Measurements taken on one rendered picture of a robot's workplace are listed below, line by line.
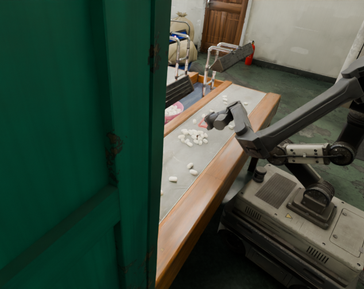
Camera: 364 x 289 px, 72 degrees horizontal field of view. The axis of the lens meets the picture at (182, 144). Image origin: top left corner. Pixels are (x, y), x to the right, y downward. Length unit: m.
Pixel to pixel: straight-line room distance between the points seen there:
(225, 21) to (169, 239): 5.37
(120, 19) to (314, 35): 5.39
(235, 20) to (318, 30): 1.58
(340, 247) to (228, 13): 5.08
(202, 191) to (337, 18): 4.80
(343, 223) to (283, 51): 4.45
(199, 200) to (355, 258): 0.82
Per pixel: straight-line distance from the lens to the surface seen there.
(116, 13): 0.22
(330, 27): 5.53
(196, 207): 0.99
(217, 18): 5.99
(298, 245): 1.52
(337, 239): 1.54
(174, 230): 0.92
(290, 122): 0.79
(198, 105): 1.72
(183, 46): 4.32
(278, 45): 5.69
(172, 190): 1.07
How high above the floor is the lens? 1.50
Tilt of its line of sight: 35 degrees down
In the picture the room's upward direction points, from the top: 6 degrees clockwise
